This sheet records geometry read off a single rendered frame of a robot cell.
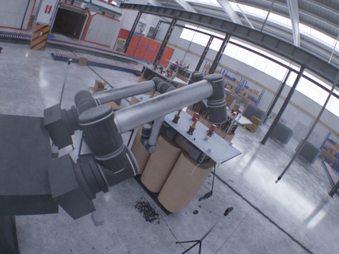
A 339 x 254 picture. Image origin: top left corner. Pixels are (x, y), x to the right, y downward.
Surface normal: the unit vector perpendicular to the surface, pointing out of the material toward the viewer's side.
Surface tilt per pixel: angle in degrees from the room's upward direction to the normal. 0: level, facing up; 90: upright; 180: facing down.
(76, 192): 90
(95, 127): 81
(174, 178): 90
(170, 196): 90
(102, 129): 75
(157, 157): 90
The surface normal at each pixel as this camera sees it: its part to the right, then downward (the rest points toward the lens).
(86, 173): 0.18, -0.50
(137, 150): -0.65, 0.03
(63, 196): 0.55, 0.53
